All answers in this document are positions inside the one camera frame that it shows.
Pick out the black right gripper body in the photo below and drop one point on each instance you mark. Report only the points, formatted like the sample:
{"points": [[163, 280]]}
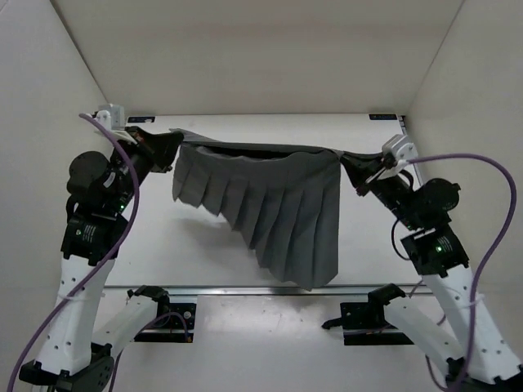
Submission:
{"points": [[391, 191]]}

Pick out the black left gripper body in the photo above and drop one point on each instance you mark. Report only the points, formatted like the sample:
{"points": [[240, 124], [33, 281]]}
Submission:
{"points": [[140, 161]]}

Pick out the grey pleated skirt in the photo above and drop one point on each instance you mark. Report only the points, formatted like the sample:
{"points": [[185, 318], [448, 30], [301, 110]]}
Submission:
{"points": [[284, 200]]}

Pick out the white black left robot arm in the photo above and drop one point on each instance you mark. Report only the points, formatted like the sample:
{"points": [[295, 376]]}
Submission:
{"points": [[73, 356]]}

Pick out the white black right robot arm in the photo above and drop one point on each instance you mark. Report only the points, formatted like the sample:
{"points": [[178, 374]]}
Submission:
{"points": [[473, 356]]}

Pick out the blue label left corner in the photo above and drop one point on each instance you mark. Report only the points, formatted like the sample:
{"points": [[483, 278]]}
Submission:
{"points": [[141, 119]]}

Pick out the blue label corner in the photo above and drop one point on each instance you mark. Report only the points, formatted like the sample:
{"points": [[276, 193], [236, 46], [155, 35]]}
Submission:
{"points": [[141, 119], [383, 117]]}

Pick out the blue label right corner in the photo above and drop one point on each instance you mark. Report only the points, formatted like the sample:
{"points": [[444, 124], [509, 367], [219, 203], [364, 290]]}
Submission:
{"points": [[383, 117]]}

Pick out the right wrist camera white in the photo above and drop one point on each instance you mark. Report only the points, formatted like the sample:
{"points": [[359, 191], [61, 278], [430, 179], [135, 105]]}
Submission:
{"points": [[396, 153]]}

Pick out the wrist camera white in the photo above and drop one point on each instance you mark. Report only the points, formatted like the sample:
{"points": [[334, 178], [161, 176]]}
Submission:
{"points": [[396, 153], [112, 118]]}

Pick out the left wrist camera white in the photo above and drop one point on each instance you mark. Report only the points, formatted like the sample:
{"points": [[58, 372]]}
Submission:
{"points": [[112, 118]]}

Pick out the aluminium table right rail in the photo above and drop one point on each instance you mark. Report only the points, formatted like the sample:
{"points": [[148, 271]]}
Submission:
{"points": [[410, 150]]}

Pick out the aluminium table rail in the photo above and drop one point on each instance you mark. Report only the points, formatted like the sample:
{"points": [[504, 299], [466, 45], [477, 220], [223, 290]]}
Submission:
{"points": [[334, 290], [410, 150]]}

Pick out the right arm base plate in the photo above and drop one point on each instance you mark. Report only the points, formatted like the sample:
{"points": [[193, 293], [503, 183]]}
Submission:
{"points": [[363, 324]]}

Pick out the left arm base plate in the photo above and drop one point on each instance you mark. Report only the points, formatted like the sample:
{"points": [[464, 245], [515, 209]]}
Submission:
{"points": [[176, 323]]}

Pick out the aluminium table front rail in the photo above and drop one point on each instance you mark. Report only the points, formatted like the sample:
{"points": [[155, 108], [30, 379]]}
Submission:
{"points": [[334, 290]]}

